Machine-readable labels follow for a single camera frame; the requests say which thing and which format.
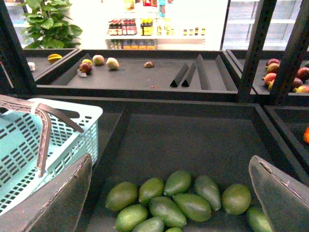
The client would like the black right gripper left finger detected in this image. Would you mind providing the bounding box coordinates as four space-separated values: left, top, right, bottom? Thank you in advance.
0 154 92 232

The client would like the green potted plant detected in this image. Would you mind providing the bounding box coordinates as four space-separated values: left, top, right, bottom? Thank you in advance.
22 0 83 49

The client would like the black avocado bin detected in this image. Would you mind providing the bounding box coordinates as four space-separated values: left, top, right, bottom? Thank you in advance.
77 99 309 232

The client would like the green avocado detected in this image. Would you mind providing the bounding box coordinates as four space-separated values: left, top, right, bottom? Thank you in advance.
246 206 272 232
163 170 192 196
172 193 212 222
115 204 148 232
105 182 138 211
222 184 252 215
148 196 187 229
194 175 222 211
139 177 164 204

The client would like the white shelf with bottles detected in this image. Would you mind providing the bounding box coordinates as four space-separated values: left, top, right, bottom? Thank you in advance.
103 0 208 51

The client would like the brown basket handle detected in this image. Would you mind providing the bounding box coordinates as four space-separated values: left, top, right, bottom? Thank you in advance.
0 95 84 177

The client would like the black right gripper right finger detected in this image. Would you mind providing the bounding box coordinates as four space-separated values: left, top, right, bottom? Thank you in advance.
249 155 309 232

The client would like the light blue plastic basket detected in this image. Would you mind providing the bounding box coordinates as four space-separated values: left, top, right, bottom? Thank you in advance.
0 98 103 214

